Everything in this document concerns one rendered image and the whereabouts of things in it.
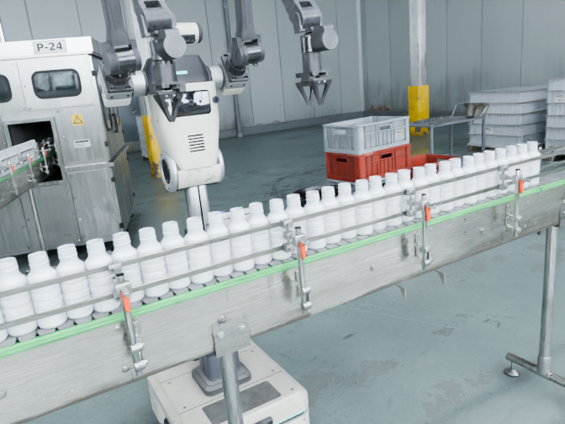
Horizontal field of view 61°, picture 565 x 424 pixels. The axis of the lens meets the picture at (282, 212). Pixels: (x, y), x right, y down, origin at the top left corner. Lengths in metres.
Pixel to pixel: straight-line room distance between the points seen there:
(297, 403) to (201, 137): 1.10
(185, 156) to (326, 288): 0.73
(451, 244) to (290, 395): 0.88
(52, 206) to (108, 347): 3.85
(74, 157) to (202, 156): 3.14
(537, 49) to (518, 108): 4.59
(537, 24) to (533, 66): 0.88
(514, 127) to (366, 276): 7.09
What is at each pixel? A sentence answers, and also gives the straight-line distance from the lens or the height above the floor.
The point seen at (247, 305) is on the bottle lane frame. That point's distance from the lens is 1.29.
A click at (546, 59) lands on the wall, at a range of 12.73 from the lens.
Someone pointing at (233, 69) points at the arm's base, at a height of 1.53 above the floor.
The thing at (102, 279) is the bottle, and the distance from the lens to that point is 1.16.
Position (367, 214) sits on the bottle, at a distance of 1.47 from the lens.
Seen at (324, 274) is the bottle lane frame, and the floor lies 0.93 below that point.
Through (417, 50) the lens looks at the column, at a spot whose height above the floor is 1.84.
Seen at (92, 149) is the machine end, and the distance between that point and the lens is 4.83.
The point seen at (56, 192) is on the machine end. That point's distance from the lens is 4.95.
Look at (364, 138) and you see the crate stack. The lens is 3.72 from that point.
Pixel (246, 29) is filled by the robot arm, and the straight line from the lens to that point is 1.81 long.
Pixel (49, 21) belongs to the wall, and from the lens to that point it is 13.34.
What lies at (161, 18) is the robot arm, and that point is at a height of 1.65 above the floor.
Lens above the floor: 1.47
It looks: 15 degrees down
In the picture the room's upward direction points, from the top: 5 degrees counter-clockwise
